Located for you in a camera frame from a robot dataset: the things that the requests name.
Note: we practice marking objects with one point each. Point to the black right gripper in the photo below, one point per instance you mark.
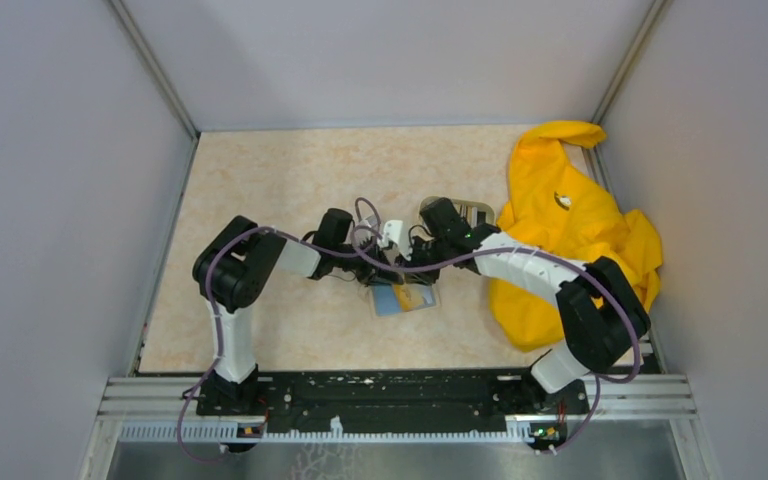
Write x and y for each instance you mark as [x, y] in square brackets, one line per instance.
[422, 276]

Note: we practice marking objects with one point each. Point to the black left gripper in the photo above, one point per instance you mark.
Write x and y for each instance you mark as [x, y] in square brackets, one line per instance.
[374, 274]

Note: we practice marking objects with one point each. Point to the beige card holder wallet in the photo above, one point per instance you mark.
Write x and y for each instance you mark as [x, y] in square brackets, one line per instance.
[386, 300]

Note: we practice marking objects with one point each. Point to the gold credit card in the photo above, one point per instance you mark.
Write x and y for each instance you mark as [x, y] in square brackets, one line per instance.
[411, 297]

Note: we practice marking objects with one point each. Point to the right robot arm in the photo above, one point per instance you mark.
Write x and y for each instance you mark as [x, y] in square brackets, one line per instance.
[601, 317]

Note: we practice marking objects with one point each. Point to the beige oval card tray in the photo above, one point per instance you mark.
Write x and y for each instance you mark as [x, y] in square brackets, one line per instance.
[456, 202]

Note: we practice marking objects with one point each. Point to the yellow cloth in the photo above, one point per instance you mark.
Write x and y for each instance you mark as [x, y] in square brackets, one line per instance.
[557, 208]

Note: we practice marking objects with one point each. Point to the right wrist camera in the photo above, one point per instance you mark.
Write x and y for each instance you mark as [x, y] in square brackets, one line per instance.
[395, 234]

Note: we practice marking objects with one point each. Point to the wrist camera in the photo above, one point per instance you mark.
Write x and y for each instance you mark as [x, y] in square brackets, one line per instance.
[395, 234]
[369, 226]

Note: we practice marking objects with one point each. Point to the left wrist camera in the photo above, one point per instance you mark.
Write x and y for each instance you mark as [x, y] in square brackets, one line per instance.
[369, 226]

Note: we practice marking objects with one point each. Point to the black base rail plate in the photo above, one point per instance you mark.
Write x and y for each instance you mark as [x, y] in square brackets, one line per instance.
[437, 401]

